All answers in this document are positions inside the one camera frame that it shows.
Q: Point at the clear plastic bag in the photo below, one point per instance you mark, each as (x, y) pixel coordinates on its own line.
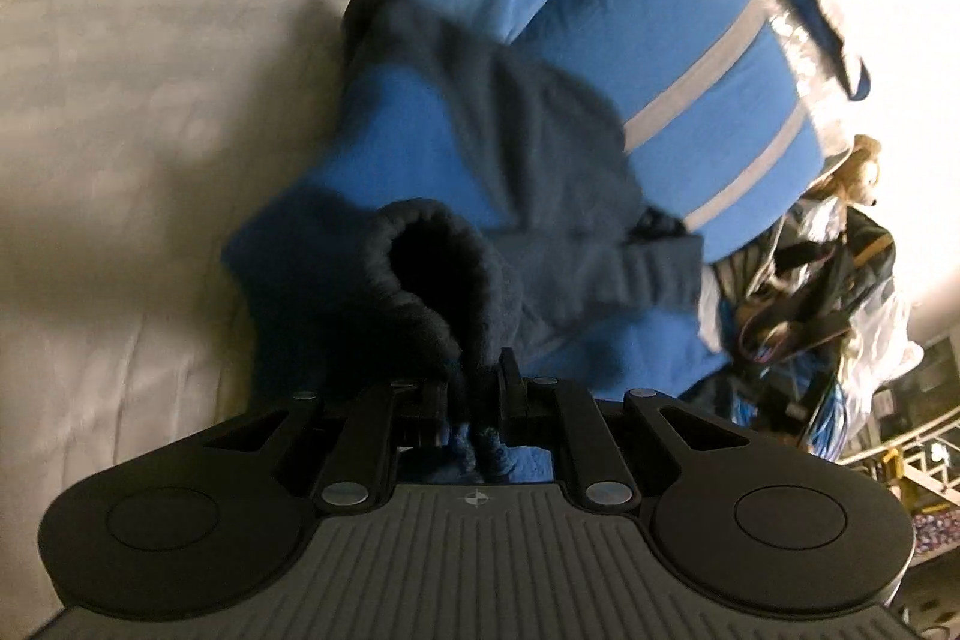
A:
(885, 340)

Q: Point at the black bag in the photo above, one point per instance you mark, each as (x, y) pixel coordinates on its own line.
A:
(855, 257)

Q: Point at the speckled colourful mat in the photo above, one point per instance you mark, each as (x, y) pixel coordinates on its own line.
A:
(937, 531)

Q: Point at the white metal rack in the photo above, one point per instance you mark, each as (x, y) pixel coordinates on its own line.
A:
(919, 443)

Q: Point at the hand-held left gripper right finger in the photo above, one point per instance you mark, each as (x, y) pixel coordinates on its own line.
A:
(510, 400)

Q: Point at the blue fleece hoodie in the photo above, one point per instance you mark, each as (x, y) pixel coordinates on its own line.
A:
(420, 115)

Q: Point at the brown teddy bear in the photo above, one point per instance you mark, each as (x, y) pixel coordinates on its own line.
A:
(859, 168)

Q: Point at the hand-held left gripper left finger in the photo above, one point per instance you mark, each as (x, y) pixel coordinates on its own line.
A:
(439, 415)

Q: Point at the dark cabinet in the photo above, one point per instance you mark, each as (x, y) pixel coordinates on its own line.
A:
(937, 377)

